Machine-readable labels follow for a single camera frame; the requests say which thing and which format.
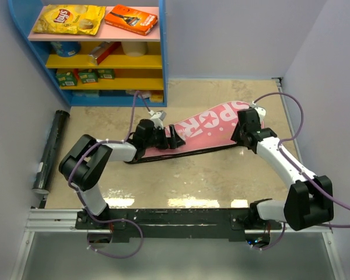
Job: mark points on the pink racket cover bag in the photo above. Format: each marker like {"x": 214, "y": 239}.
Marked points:
{"x": 205, "y": 132}

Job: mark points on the blue snack canister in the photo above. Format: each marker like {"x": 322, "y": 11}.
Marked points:
{"x": 66, "y": 48}

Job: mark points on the orange razor box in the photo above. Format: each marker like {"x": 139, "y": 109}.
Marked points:
{"x": 131, "y": 19}

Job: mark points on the blue shelf unit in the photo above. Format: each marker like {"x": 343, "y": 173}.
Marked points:
{"x": 148, "y": 72}

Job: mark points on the cream paper cup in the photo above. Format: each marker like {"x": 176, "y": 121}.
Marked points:
{"x": 134, "y": 48}

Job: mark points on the purple cable base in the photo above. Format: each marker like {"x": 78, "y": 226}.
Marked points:
{"x": 93, "y": 238}
{"x": 264, "y": 242}

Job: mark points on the red foil snack box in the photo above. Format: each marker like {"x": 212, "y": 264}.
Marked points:
{"x": 102, "y": 51}

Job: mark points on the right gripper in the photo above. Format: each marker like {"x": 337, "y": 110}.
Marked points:
{"x": 235, "y": 136}

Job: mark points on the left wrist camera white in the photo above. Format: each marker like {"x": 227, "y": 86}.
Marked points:
{"x": 157, "y": 118}

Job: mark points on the green carton right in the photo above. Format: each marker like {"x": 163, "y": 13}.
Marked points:
{"x": 106, "y": 73}

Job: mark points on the green carton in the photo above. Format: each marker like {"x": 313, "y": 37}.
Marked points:
{"x": 88, "y": 76}
{"x": 66, "y": 79}
{"x": 106, "y": 73}

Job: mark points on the black shuttlecock tube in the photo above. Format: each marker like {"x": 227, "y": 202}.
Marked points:
{"x": 49, "y": 157}

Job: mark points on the crumpled white wrapper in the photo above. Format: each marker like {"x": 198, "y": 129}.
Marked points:
{"x": 145, "y": 94}

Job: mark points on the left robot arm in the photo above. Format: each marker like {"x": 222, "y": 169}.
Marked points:
{"x": 84, "y": 164}

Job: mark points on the green carton middle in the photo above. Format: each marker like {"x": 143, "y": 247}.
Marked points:
{"x": 88, "y": 76}

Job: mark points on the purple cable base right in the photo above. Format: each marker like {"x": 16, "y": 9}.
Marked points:
{"x": 264, "y": 242}

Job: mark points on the green carton left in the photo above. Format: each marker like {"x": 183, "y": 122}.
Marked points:
{"x": 66, "y": 79}

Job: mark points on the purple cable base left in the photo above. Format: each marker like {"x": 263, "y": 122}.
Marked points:
{"x": 93, "y": 238}

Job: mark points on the yellow Lays chips bag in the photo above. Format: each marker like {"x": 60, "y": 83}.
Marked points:
{"x": 70, "y": 19}

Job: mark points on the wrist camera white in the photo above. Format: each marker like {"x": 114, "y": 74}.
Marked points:
{"x": 157, "y": 118}
{"x": 260, "y": 110}

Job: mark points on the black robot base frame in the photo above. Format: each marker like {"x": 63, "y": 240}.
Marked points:
{"x": 233, "y": 224}

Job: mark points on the yellow sponge bottom shelf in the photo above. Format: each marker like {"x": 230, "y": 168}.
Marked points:
{"x": 156, "y": 96}

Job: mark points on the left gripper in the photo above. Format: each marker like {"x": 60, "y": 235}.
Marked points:
{"x": 177, "y": 142}

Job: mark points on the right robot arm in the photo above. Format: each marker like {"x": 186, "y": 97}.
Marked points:
{"x": 308, "y": 202}

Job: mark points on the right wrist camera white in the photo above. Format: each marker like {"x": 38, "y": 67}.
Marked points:
{"x": 260, "y": 110}

